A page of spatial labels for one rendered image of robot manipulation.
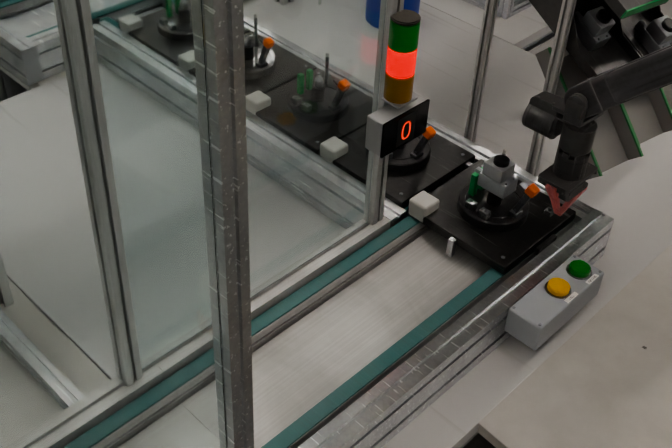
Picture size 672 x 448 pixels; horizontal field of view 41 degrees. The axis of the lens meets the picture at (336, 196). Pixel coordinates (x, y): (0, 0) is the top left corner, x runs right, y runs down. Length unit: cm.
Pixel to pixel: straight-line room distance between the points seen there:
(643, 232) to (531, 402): 56
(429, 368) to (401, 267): 29
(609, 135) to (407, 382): 77
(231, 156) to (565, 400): 100
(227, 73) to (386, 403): 83
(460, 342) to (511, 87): 102
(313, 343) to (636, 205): 86
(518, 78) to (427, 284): 91
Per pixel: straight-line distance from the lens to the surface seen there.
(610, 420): 166
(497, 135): 224
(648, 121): 211
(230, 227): 85
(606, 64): 188
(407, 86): 155
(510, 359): 170
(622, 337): 180
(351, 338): 161
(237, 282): 91
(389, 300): 168
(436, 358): 154
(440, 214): 180
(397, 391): 149
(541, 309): 166
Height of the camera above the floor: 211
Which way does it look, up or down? 39 degrees down
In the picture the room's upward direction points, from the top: 3 degrees clockwise
